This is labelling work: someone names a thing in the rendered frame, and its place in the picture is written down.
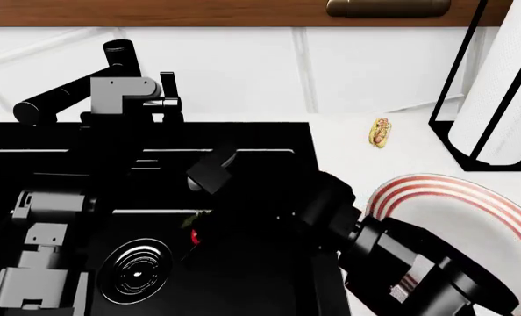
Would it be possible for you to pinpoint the round metal sink drain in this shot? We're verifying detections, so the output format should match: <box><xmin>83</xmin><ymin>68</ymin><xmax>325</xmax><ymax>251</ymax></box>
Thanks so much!
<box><xmin>98</xmin><ymin>237</ymin><xmax>175</xmax><ymax>305</ymax></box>

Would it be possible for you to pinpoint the black sink faucet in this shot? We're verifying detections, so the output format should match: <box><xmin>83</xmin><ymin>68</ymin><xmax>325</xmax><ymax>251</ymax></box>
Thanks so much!
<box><xmin>12</xmin><ymin>39</ymin><xmax>143</xmax><ymax>128</ymax></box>

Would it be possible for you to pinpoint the wooden cabinet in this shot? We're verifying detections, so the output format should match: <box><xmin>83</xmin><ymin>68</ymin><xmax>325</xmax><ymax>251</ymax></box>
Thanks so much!
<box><xmin>0</xmin><ymin>0</ymin><xmax>515</xmax><ymax>29</ymax></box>

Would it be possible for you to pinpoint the black kitchen sink basin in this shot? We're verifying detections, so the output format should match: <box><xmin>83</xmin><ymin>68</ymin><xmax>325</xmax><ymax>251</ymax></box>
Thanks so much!
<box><xmin>0</xmin><ymin>121</ymin><xmax>354</xmax><ymax>316</ymax></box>

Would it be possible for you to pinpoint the black paper towel holder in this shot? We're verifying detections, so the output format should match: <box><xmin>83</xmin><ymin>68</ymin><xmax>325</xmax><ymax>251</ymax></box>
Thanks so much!
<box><xmin>427</xmin><ymin>0</ymin><xmax>521</xmax><ymax>173</ymax></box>

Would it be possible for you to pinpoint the brass cabinet handle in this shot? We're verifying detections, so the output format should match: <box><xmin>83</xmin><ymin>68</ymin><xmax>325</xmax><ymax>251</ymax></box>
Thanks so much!
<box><xmin>325</xmin><ymin>0</ymin><xmax>453</xmax><ymax>18</ymax></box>

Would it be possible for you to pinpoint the hot dog in bun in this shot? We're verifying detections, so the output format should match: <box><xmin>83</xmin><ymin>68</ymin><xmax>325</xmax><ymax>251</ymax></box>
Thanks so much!
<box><xmin>368</xmin><ymin>117</ymin><xmax>394</xmax><ymax>150</ymax></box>

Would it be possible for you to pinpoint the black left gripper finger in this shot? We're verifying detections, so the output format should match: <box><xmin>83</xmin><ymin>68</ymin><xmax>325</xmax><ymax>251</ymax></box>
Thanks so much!
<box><xmin>142</xmin><ymin>97</ymin><xmax>184</xmax><ymax>124</ymax></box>
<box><xmin>159</xmin><ymin>71</ymin><xmax>182</xmax><ymax>100</ymax></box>

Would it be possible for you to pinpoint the white paper towel roll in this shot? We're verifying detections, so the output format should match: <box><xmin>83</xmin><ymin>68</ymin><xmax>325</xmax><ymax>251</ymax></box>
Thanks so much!
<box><xmin>447</xmin><ymin>0</ymin><xmax>521</xmax><ymax>166</ymax></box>

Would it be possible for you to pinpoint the white plate with red stripes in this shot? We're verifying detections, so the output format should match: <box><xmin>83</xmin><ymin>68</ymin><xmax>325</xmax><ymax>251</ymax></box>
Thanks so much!
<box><xmin>365</xmin><ymin>173</ymin><xmax>521</xmax><ymax>316</ymax></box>

